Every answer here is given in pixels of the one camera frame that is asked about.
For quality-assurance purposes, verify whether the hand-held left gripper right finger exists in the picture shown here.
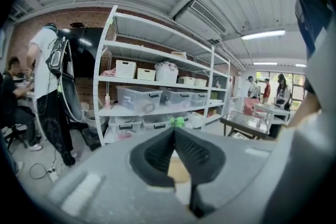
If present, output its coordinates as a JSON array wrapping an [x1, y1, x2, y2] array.
[[173, 127, 226, 219]]

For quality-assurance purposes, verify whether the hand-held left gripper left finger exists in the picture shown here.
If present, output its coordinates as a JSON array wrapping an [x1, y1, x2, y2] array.
[[129, 127, 176, 188]]

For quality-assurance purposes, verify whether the person's left forearm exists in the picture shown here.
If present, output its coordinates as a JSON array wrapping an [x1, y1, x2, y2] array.
[[287, 91, 322, 129]]

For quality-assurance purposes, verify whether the clear bin with black latches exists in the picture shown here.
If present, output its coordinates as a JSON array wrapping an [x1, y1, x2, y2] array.
[[160, 87, 194, 110], [108, 115, 143, 137], [115, 85, 163, 114], [141, 113, 172, 131], [190, 91, 209, 107]]

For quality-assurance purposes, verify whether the green plastic item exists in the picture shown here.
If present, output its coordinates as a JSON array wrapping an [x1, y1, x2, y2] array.
[[169, 116, 185, 128]]

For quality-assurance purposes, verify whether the glass top table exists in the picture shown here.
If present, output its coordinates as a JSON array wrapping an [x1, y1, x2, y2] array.
[[220, 110, 274, 140]]

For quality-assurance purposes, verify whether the pink chair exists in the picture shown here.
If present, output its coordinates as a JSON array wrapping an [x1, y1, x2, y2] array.
[[243, 97, 266, 116]]

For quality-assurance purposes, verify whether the white table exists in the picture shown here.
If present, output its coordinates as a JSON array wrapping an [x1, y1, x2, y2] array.
[[253, 102, 291, 124]]

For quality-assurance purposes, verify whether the white perforated basket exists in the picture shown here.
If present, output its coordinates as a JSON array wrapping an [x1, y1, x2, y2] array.
[[115, 59, 138, 79]]

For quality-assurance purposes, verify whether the white power strip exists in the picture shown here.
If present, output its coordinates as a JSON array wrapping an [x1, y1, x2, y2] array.
[[47, 167, 59, 183]]

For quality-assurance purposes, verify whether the white metal shelving unit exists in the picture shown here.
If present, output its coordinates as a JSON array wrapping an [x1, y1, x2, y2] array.
[[93, 5, 232, 146]]

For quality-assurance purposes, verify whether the large black curved panel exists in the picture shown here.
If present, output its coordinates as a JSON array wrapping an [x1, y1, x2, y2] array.
[[56, 27, 106, 122]]

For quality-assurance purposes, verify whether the ceiling air conditioner unit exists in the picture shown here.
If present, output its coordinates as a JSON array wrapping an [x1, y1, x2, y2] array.
[[173, 0, 228, 44]]

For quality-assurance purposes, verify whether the black and clear backpack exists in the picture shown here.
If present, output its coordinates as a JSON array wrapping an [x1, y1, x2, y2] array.
[[45, 36, 76, 80]]

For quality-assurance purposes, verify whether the black stool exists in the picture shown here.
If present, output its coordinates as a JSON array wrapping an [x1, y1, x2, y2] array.
[[2, 123, 30, 151]]

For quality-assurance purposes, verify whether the person's dark shirt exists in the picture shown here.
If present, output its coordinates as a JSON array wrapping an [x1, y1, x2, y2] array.
[[288, 0, 336, 57]]

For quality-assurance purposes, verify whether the black floor cable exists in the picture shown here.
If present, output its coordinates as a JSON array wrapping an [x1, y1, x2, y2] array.
[[28, 162, 54, 180]]

